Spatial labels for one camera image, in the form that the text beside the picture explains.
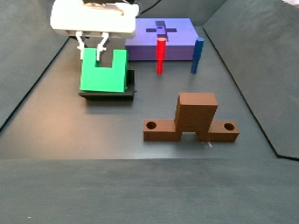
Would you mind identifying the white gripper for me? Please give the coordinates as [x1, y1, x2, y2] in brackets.
[51, 0, 139, 61]

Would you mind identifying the green U-shaped block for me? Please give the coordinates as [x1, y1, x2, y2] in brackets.
[79, 48, 127, 93]

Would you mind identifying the black fixture block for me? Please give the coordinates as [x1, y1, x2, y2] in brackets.
[79, 70, 137, 101]

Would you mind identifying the purple board with cross slot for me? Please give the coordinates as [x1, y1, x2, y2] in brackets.
[126, 18, 199, 61]

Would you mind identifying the blue cylindrical peg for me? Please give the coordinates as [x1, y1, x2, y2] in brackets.
[191, 38, 205, 74]

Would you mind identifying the red cylindrical peg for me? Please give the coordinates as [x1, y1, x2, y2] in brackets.
[157, 38, 166, 74]

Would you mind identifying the brown T-shaped block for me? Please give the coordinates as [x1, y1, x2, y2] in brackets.
[145, 93, 239, 142]

